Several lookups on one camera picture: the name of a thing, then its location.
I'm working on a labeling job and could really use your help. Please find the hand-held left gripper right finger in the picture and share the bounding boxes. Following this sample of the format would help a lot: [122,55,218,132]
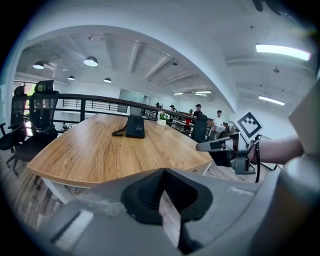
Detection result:
[164,168,261,256]

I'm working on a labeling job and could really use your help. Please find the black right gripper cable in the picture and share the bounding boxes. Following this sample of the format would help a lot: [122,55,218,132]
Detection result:
[253,134,263,184]

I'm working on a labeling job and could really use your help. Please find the black rectangular box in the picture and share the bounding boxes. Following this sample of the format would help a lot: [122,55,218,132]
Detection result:
[125,116,146,139]

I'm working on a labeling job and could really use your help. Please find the black cable loop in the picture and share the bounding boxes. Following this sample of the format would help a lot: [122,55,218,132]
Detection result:
[111,124,128,137]

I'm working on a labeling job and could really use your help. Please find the person's right forearm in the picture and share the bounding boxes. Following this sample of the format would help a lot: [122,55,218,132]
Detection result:
[247,136,305,166]

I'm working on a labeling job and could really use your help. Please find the wooden table with white legs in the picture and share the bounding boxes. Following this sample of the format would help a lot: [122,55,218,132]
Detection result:
[26,113,214,205]

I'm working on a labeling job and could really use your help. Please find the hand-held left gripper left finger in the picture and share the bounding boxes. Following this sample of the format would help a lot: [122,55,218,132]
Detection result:
[37,168,181,256]

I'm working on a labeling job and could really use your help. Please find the black mesh office chair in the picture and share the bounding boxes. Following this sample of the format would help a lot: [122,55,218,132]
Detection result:
[191,114,209,144]
[0,84,29,154]
[6,79,60,176]
[216,129,236,141]

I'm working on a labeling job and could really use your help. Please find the black railing with wooden handrail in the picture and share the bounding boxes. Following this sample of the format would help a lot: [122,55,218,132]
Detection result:
[23,93,201,132]

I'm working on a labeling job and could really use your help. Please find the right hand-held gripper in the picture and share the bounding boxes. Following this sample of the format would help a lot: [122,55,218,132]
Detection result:
[195,109,263,175]

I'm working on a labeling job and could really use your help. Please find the potted plant in white pot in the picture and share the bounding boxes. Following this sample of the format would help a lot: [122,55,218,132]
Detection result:
[156,110,170,127]

